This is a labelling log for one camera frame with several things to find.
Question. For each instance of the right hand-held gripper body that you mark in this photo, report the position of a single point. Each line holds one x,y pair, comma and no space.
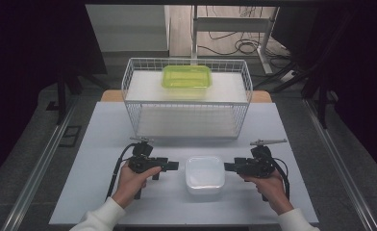
258,166

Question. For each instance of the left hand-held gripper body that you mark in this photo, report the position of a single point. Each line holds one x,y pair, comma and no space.
141,163

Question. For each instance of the white plastic container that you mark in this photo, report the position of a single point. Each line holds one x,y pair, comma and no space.
205,174

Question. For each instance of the yellow-green plastic container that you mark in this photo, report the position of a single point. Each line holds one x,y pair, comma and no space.
186,77

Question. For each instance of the person's left hand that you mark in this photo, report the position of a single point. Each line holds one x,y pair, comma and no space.
130,186

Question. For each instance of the person's right hand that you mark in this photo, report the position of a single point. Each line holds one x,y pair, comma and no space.
273,189

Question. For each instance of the black metal stand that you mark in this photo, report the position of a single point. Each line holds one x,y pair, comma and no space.
61,96
321,99

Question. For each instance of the white power strip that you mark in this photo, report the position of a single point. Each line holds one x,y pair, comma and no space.
288,77

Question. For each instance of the white cabinet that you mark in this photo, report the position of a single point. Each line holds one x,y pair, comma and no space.
129,29

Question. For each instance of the aluminium floor rail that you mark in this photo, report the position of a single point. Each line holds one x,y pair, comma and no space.
340,166
36,173

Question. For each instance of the white metal desk frame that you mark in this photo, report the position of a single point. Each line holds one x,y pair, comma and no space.
231,24

